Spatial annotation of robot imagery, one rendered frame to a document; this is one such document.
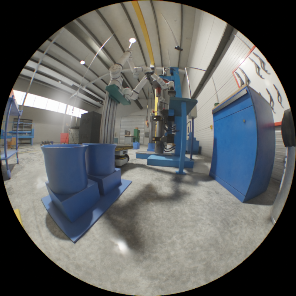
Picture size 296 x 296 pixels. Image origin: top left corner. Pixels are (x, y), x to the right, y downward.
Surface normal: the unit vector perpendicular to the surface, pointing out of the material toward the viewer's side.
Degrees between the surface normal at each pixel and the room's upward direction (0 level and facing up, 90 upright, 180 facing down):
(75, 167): 90
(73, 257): 0
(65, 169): 90
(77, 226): 0
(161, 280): 0
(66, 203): 90
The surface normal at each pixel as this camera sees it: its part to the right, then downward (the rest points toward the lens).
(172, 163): -0.18, 0.06
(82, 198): 0.98, 0.07
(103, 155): 0.72, 0.08
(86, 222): 0.05, -1.00
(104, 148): 0.62, 0.52
